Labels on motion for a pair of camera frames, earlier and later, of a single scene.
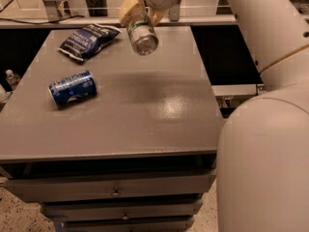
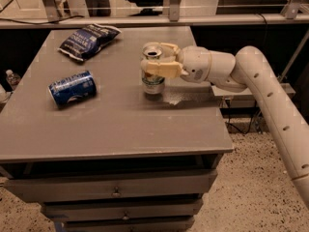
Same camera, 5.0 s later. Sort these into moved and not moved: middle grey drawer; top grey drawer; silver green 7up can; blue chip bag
Moved: silver green 7up can
Not moved: middle grey drawer; blue chip bag; top grey drawer
